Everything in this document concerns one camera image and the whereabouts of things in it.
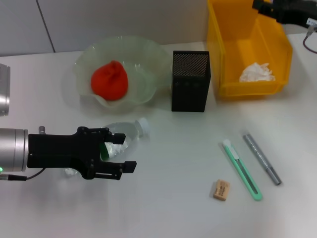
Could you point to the beige eraser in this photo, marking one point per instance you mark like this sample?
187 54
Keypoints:
221 190

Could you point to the black mesh pen holder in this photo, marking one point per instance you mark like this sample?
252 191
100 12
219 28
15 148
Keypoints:
189 96

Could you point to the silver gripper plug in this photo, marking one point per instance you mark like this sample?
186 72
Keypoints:
42 130
310 29

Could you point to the green glass fruit bowl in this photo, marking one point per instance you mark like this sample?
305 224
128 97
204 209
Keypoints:
146 74

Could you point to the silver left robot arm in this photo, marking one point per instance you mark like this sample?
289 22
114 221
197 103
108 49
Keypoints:
13 151

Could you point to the green utility knife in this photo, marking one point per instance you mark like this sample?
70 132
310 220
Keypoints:
244 171

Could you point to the white paper ball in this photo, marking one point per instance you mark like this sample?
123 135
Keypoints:
256 74

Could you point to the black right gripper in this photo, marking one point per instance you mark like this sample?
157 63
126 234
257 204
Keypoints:
294 11

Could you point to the clear green-label water bottle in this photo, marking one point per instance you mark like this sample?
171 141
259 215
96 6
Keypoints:
133 129

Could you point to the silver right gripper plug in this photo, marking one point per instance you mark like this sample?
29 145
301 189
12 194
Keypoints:
310 29

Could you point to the grey pen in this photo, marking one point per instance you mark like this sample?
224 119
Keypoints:
262 160

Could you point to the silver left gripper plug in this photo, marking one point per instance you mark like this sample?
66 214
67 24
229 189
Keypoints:
42 130

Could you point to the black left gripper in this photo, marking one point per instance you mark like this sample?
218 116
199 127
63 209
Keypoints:
59 151

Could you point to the yellow plastic bin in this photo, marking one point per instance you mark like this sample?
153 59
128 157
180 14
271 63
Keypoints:
250 37

